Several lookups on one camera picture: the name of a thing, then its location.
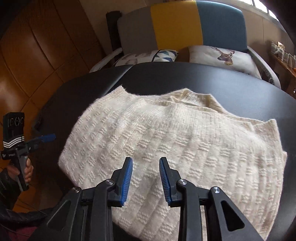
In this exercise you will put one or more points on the black leather ottoman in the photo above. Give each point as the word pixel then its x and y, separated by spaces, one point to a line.
pixel 238 93

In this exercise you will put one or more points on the person's left hand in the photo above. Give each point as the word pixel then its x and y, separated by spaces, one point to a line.
pixel 13 172

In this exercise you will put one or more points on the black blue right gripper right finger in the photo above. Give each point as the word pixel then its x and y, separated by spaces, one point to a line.
pixel 224 221

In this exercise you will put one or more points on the grey yellow teal sofa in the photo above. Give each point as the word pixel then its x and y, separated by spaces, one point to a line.
pixel 181 24

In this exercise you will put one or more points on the blue tipped right gripper left finger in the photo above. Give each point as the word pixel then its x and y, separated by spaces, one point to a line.
pixel 45 138

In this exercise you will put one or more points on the white geometric print pillow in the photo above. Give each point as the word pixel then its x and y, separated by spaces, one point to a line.
pixel 153 56

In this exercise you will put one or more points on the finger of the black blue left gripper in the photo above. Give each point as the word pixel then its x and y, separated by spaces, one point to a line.
pixel 86 214

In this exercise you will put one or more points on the white deer print pillow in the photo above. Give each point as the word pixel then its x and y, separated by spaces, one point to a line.
pixel 224 58

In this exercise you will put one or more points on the cream knitted sweater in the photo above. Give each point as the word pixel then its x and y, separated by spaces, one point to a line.
pixel 207 145

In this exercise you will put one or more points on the wooden side shelf with jars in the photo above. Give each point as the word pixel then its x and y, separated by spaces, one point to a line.
pixel 283 64

